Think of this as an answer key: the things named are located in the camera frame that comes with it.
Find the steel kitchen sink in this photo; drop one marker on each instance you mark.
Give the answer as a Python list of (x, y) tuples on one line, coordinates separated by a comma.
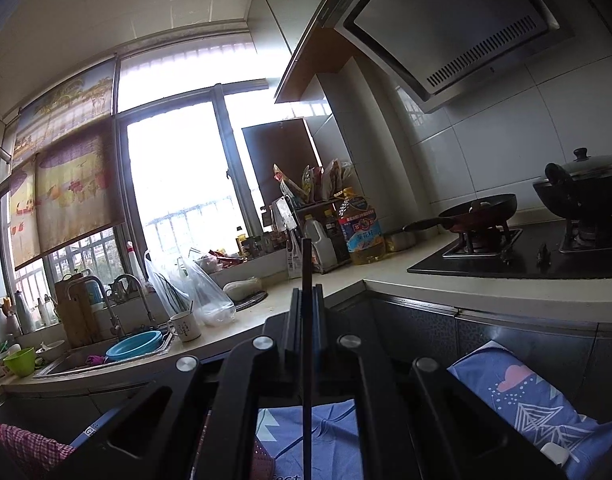
[(70, 362)]

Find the white bottle with red cap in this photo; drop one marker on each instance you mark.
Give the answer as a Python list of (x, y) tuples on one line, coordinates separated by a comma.
[(134, 265)]

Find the clear plastic bag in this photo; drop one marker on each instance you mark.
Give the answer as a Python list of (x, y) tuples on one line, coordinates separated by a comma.
[(210, 295)]

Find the purple scrubber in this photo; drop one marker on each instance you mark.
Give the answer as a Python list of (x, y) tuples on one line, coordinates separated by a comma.
[(95, 360)]

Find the silver thermos bottle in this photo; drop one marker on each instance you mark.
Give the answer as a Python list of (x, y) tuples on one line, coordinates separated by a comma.
[(23, 312)]

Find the steel cleaver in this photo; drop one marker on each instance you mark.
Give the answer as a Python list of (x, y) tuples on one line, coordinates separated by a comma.
[(287, 214)]

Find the white bowl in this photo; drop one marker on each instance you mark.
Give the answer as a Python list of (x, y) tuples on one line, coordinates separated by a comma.
[(51, 351)]

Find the dark brown board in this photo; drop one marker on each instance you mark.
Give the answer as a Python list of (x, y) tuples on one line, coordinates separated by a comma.
[(281, 160)]

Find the black wok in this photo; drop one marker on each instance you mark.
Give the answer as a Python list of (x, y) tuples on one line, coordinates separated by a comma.
[(586, 197)]

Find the large fruit print blind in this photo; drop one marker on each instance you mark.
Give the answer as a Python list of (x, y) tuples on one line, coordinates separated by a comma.
[(78, 190)]

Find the white printed mug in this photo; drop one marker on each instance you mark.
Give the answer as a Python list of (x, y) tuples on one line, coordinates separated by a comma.
[(184, 327)]

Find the red checked cloth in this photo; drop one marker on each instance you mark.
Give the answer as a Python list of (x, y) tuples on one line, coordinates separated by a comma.
[(25, 452)]

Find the black frying pan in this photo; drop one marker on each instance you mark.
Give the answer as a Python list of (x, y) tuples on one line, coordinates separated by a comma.
[(481, 210)]

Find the glass lid with knob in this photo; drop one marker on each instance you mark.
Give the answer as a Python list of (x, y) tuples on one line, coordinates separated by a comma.
[(593, 166)]

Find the metal seasoning rack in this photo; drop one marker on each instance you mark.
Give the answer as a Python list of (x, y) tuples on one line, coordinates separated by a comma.
[(336, 255)]

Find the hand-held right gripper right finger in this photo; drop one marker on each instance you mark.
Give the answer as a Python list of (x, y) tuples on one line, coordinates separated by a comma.
[(318, 320)]

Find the blue printed apron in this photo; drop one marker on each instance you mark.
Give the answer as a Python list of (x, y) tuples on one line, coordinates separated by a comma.
[(511, 400)]

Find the pink utensil cup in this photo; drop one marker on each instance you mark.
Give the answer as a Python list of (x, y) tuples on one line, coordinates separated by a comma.
[(9, 320)]

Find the palm print window blind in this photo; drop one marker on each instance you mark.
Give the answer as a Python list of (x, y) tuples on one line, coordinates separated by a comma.
[(65, 105)]

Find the black round mat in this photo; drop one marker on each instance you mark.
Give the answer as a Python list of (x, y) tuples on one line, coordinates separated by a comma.
[(253, 302)]

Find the blue plastic basin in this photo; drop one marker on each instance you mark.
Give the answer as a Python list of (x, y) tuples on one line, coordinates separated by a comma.
[(133, 346)]

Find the chrome faucet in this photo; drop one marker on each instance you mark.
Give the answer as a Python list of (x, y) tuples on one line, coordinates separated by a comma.
[(111, 312)]

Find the green plastic cup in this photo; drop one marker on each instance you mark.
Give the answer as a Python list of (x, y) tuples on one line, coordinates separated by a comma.
[(19, 362)]

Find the narrow fruit print blind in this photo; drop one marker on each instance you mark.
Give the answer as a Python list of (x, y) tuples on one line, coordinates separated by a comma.
[(24, 215)]

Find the clear glass bottle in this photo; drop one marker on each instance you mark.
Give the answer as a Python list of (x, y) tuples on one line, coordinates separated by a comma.
[(42, 312), (51, 309)]

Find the orange snack packet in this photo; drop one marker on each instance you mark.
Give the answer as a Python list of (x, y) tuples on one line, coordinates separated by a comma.
[(282, 177)]

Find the white food bag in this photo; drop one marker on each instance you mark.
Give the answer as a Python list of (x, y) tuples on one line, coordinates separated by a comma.
[(241, 288)]

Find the row of seasoning bottles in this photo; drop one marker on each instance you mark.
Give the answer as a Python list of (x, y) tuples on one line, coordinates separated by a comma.
[(261, 245)]

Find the green onions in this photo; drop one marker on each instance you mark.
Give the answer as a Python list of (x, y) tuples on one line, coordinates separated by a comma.
[(171, 292)]

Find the large kitchen window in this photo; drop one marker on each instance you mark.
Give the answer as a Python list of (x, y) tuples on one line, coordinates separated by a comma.
[(185, 170)]

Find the grey exhaust duct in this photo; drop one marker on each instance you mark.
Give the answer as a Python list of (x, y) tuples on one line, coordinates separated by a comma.
[(376, 150)]

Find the black gas stove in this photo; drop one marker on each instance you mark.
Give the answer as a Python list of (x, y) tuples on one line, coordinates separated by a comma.
[(486, 260)]

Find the small steel pot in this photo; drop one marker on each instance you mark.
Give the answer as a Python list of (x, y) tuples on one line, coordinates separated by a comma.
[(401, 241)]

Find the clear snack packet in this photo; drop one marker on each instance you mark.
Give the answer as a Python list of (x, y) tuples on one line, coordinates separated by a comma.
[(337, 176)]

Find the steel range hood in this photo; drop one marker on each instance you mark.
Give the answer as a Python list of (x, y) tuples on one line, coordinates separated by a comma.
[(436, 25)]

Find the dark wooden chopstick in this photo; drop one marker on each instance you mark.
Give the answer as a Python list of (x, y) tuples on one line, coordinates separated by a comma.
[(306, 265)]

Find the green yellow snack packet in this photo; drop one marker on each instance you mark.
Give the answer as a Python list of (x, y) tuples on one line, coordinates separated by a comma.
[(311, 182)]

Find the dark base cabinet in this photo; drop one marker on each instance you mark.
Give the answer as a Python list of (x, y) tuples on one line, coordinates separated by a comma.
[(426, 325)]

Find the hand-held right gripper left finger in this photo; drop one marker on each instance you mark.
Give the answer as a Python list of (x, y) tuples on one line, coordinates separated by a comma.
[(296, 320)]

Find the yellow cooking oil bottle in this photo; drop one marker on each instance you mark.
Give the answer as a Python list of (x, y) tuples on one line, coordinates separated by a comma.
[(362, 232)]

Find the white standing pouch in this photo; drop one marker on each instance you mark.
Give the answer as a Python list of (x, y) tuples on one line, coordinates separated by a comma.
[(294, 262)]

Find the wooden wall cabinet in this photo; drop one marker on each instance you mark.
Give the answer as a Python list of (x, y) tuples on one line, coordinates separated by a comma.
[(311, 67)]

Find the wooden cutting board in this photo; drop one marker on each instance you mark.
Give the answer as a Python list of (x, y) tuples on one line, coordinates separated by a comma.
[(78, 315)]

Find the white plastic jug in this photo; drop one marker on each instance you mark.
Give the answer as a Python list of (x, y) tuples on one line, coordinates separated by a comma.
[(318, 245)]

